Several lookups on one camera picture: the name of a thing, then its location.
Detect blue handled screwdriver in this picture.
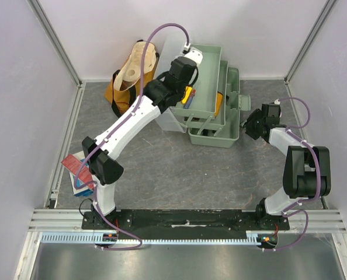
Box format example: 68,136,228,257
183,89,196,109

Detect green toolbox with clear lid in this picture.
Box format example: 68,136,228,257
155,44,251,148

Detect blue cable duct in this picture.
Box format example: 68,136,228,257
41,232,261,245

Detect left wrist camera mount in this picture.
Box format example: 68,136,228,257
182,43,203,66

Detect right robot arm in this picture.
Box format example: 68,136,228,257
241,103,331,230

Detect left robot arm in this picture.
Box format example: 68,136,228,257
82,56,199,229

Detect blue red box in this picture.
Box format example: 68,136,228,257
61,151,94,197

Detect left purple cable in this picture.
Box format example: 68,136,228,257
74,23,192,251

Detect yellow handled screwdriver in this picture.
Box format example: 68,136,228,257
181,86,193,104

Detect orange tote bag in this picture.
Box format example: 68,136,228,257
105,40,159,117

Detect orange utility knife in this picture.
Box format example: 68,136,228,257
214,92,224,118

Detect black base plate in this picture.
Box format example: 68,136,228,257
82,209,290,231

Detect white paper roll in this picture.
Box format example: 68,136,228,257
123,66,141,86

